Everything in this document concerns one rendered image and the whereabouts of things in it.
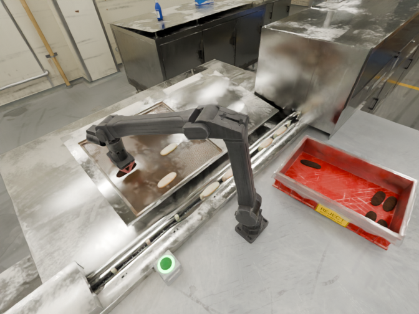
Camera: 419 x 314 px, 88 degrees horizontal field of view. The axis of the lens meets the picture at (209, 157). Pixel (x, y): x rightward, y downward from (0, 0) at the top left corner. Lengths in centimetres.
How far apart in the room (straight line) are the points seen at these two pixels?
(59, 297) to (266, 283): 64
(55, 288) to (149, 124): 58
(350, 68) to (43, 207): 150
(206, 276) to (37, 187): 93
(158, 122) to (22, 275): 78
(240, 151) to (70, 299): 66
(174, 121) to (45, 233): 78
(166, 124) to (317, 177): 79
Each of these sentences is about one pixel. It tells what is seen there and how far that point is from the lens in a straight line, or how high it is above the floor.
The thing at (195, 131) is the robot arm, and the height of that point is 131.
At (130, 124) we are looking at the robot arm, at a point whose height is 126.
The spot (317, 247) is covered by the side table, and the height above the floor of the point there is 82.
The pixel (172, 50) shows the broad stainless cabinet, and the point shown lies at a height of 80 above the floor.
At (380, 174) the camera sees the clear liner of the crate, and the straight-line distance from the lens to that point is 121.
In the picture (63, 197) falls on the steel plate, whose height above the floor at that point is 82.
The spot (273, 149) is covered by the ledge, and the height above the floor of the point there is 86.
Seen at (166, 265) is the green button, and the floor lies 91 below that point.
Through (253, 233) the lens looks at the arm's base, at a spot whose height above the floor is 85.
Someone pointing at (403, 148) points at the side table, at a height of 82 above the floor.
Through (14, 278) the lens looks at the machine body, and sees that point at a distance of 114.
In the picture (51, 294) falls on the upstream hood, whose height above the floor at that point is 92.
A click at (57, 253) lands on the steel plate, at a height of 82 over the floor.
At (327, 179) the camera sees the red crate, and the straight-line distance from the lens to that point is 116.
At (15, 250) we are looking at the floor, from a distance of 239.
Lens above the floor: 165
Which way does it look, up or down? 46 degrees down
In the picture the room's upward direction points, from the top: 4 degrees counter-clockwise
